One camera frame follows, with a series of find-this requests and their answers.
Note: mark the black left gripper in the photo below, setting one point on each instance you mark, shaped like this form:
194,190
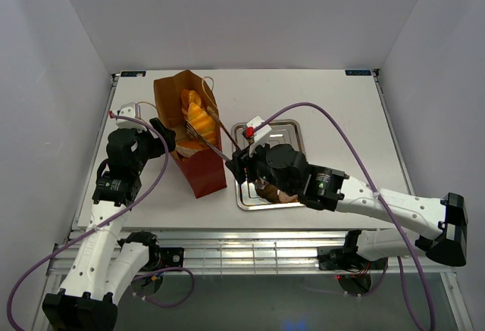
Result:
169,135

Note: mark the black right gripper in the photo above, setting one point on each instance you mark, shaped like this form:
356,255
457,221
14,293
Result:
238,165

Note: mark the steel serving tongs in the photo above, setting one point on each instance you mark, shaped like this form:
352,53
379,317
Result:
191,131

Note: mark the brown red paper bag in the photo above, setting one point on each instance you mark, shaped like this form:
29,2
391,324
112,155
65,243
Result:
204,171

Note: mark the striped orange croissant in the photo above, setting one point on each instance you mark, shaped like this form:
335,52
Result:
203,123

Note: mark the long twisted glazed bread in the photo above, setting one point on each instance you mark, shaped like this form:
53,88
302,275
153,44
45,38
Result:
189,97

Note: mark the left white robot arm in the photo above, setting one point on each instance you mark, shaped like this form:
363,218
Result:
105,263

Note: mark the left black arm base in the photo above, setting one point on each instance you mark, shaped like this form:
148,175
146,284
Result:
170,257

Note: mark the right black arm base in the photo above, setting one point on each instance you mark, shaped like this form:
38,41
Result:
346,259

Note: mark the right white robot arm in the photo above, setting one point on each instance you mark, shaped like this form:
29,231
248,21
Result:
435,226

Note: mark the dark chocolate croissant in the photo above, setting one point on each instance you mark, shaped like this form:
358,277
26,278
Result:
268,193

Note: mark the sugar coated pink donut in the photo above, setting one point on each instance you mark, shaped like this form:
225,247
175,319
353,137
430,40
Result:
283,198

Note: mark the steel rectangular tray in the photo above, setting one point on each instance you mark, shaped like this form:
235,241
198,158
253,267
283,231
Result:
285,131

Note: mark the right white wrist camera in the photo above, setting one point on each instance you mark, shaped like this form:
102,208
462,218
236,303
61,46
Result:
256,132

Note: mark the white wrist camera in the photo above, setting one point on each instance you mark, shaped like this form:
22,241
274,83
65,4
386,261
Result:
256,132
131,110

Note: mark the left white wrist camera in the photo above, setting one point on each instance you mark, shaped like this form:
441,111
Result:
131,110

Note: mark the aluminium frame rail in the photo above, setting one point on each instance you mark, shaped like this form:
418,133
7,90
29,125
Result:
219,252

